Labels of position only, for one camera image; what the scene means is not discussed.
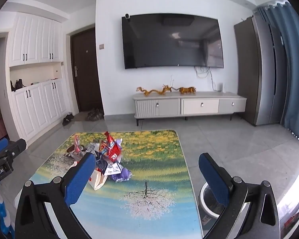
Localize black handbag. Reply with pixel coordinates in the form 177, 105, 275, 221
10, 78, 27, 92

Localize golden tiger figurine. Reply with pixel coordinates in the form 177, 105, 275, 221
173, 86, 197, 95

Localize dark brown entrance door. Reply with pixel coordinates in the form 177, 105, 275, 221
70, 27, 104, 117

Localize purple crumpled wrapper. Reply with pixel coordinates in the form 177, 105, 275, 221
112, 167, 133, 183

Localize white television console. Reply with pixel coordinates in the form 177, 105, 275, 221
133, 91, 247, 126

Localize landscape printed table mat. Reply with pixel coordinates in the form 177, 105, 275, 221
30, 129, 205, 239

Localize large black wall television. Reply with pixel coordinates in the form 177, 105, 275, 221
121, 14, 224, 70

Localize slim red wrapper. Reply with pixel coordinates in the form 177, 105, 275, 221
73, 134, 82, 153

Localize golden dragon figurine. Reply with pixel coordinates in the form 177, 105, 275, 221
137, 85, 172, 97

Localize person's left hand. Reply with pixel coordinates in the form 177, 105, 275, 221
0, 187, 13, 235

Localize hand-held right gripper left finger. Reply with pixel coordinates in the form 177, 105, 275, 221
14, 152, 96, 239

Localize pair of brown shoes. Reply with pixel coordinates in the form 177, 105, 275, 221
86, 108, 104, 122

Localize grey double-door refrigerator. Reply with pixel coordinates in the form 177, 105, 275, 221
234, 15, 288, 126

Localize white wall cabinet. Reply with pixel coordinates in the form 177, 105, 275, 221
0, 11, 70, 145

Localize grey doormat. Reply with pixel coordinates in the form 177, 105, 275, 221
73, 112, 90, 121

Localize hanging television cables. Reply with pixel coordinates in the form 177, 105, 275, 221
194, 66, 222, 91

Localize pair of black shoes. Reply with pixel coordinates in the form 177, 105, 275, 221
62, 113, 75, 126

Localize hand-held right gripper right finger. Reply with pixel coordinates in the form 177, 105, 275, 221
199, 153, 281, 239

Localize large red snack packet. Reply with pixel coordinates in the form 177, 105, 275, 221
99, 131, 122, 163

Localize blue curtain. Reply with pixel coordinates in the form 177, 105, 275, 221
254, 1, 299, 145

